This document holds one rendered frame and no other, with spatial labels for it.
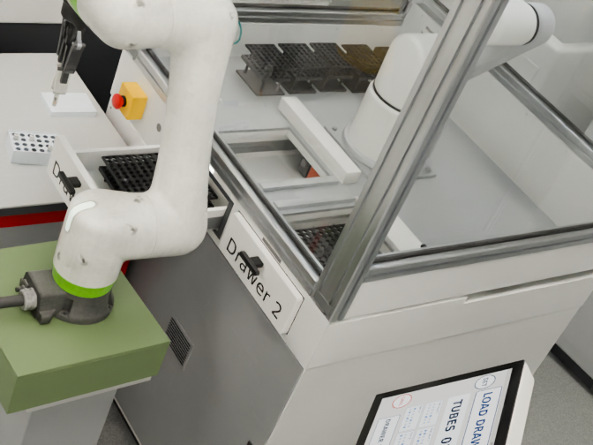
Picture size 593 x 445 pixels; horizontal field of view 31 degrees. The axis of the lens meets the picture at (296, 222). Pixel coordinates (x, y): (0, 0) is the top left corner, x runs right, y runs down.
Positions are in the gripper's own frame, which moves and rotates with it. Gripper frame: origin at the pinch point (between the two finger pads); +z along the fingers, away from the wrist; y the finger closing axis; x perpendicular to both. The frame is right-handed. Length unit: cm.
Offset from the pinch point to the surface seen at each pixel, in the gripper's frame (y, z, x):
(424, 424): 110, -7, 42
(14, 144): -1.4, 20.9, -6.6
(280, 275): 57, 7, 38
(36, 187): 10.4, 24.2, -2.7
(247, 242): 44, 9, 36
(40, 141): -3.9, 21.5, 0.2
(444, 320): 65, 13, 81
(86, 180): 27.8, 7.4, 1.6
